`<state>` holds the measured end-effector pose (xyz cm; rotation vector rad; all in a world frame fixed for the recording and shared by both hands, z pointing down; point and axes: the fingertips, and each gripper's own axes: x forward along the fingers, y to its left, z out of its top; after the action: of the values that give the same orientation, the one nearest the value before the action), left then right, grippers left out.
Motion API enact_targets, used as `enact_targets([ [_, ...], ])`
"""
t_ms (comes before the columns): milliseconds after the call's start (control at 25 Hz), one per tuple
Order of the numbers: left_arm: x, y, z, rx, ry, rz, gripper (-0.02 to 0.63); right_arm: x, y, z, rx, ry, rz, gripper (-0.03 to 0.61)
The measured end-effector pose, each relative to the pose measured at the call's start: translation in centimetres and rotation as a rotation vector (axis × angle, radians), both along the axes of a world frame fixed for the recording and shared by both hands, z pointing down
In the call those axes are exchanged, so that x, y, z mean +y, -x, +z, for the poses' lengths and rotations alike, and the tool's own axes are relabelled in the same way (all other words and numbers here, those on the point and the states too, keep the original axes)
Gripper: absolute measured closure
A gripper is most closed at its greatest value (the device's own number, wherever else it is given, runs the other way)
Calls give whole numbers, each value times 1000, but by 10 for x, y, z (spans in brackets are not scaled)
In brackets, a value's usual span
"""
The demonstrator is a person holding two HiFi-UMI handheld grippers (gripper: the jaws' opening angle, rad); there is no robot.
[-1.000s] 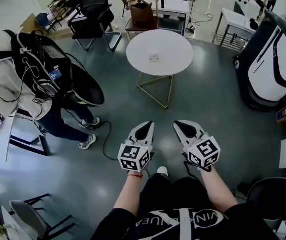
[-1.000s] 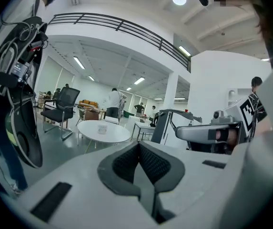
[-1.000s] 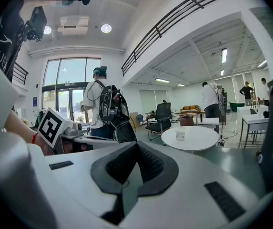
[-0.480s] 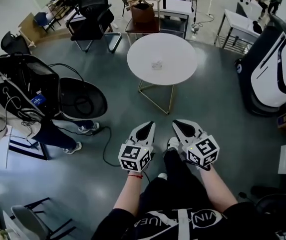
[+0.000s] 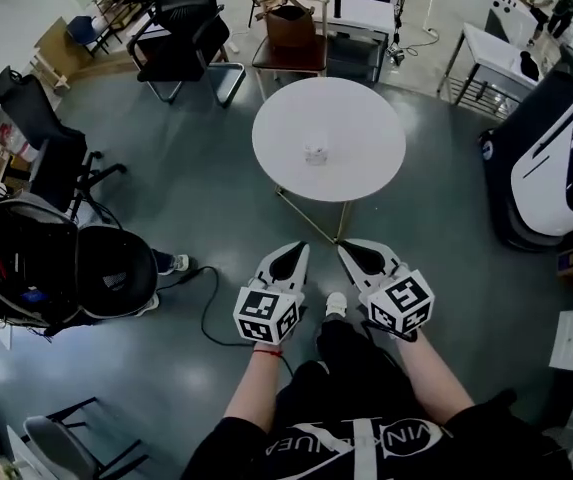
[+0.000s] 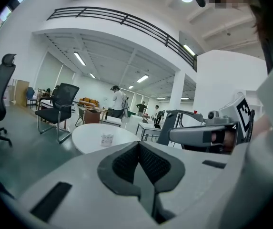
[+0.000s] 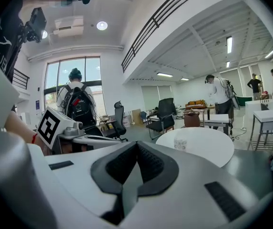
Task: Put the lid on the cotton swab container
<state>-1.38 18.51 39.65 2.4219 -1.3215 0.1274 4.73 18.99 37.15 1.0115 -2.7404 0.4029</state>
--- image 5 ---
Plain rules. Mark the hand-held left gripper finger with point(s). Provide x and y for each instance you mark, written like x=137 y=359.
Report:
x=265 y=268
x=301 y=273

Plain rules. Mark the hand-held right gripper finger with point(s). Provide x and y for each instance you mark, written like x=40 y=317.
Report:
x=388 y=260
x=361 y=280

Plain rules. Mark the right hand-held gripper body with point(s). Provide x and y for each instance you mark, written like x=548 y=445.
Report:
x=401 y=303

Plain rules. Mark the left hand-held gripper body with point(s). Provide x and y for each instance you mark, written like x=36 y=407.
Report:
x=266 y=313

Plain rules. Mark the person's right forearm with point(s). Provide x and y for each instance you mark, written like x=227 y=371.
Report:
x=431 y=378

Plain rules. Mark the person's left forearm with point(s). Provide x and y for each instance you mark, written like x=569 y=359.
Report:
x=253 y=393

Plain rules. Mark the person's right white shoe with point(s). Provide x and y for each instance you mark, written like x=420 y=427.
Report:
x=336 y=303

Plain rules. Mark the person's black trousers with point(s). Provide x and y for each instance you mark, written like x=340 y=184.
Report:
x=351 y=368

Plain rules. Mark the person's black printed t-shirt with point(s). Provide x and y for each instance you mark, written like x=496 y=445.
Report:
x=236 y=448

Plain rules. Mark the round white table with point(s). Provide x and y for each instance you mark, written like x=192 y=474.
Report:
x=326 y=118

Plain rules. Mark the large black white machine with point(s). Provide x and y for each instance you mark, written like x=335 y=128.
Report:
x=546 y=168

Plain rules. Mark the wooden chair brown seat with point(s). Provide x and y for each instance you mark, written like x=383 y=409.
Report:
x=291 y=57

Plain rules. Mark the white table metal rack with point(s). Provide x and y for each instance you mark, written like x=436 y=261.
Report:
x=491 y=53

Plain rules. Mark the black mesh cantilever chair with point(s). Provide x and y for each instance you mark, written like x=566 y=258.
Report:
x=181 y=43

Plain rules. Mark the black pouch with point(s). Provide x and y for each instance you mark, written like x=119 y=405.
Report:
x=529 y=65

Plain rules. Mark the brown leather handbag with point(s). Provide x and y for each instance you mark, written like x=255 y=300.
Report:
x=291 y=28

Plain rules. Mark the black wheeled office chair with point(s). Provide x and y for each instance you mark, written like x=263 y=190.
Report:
x=51 y=138

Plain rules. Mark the white rectangular table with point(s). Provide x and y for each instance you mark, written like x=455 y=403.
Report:
x=366 y=10

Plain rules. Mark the black bottle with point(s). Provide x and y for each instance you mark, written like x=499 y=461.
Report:
x=338 y=3

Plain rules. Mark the white bag red print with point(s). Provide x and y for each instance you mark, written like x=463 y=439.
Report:
x=18 y=143

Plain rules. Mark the small wooden rack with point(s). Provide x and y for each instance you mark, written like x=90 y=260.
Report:
x=58 y=80

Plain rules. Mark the white panel black dots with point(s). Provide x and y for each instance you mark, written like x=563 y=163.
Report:
x=506 y=5

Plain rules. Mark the blue chair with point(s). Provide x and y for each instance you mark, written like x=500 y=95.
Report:
x=81 y=28

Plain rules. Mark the grey chair black frame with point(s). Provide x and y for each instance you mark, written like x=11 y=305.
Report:
x=61 y=448

